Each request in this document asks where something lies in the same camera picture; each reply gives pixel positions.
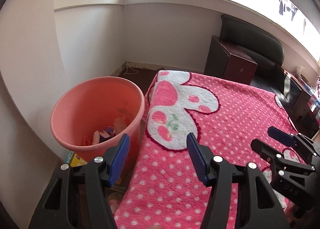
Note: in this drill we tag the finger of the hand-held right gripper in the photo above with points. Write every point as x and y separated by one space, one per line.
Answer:
281 135
265 150

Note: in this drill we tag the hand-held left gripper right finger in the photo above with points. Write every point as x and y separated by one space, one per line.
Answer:
197 159

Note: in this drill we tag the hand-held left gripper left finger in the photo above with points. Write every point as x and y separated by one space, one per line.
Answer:
120 159

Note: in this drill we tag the purple face mask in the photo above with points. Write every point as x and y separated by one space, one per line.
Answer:
110 130

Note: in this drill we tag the pink plastic bucket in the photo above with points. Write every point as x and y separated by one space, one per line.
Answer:
82 104

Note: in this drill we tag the pink dotted fleece blanket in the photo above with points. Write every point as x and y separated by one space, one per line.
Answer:
175 181

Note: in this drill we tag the yellow cardboard box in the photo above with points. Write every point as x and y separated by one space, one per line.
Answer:
75 161

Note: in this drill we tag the white crumpled bag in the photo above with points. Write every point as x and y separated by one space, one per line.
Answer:
300 70

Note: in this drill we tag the dark red cabinet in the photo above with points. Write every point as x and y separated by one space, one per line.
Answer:
232 66

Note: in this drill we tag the black leather sofa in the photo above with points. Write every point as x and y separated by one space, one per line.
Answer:
250 41

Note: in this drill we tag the hanging dark clothes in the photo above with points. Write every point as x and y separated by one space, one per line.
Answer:
282 6

